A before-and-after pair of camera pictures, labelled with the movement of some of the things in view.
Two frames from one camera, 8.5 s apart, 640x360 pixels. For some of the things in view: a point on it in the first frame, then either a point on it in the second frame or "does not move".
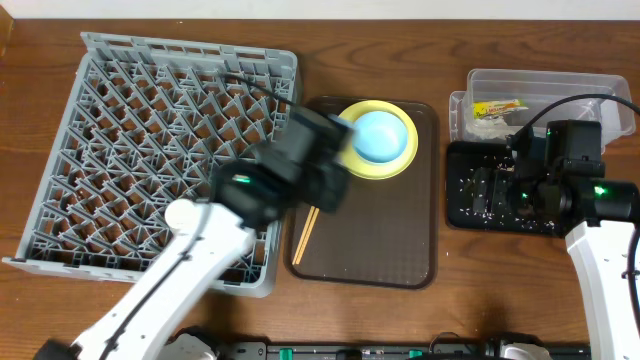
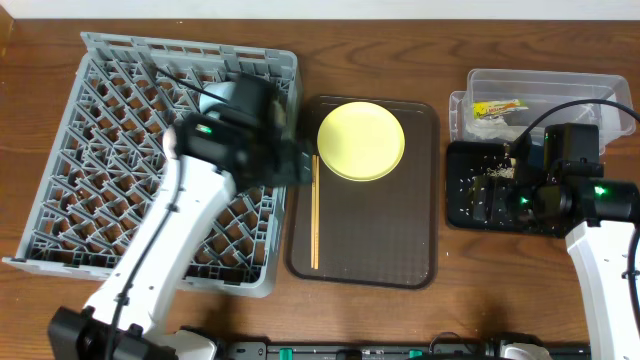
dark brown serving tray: x=385 y=233 does not move
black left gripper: x=326 y=151 → x=292 y=163
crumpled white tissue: x=489 y=128 does not move
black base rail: x=445 y=349 does not move
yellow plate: x=385 y=169 → x=361 y=141
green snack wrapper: x=495 y=107 does not move
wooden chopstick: x=308 y=234 → x=317 y=211
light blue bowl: x=380 y=136 → x=223 y=89
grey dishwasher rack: x=143 y=123 does not move
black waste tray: x=479 y=175 does not move
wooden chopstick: x=303 y=235 → x=313 y=212
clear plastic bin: x=495 y=103 does not move
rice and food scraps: x=483 y=191 does not move
